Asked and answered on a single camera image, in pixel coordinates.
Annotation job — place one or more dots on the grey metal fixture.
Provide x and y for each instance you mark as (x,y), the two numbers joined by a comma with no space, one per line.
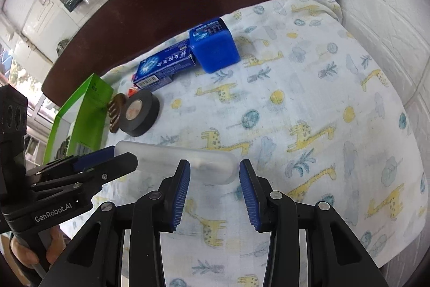
(61,46)

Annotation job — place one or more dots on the frosted plastic case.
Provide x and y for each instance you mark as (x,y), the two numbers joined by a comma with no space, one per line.
(151,156)

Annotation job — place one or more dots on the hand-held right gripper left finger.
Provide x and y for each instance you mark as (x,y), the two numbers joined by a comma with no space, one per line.
(181,196)

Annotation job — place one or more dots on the blue medicine box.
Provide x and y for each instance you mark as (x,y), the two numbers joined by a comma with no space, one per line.
(161,66)

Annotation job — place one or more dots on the playing card box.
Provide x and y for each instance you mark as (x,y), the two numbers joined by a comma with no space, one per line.
(132,92)

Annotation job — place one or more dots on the window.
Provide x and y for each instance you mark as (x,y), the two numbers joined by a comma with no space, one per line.
(10,65)

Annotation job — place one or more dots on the black tape roll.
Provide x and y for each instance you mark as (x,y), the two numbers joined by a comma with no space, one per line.
(149,115)

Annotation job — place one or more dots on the giraffe printed blanket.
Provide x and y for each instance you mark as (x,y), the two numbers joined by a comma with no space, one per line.
(302,88)

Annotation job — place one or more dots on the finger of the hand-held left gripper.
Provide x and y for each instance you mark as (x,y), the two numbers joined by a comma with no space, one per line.
(94,156)
(114,166)

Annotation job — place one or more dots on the blue cube box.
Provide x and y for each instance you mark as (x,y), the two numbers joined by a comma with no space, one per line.
(215,51)

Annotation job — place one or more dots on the person's left hand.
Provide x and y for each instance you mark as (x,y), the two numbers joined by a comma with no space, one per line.
(55,243)

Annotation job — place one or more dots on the green cardboard box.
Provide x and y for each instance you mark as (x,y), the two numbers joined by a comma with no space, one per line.
(90,119)

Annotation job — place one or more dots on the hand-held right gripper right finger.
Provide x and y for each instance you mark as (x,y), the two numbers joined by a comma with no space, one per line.
(250,196)

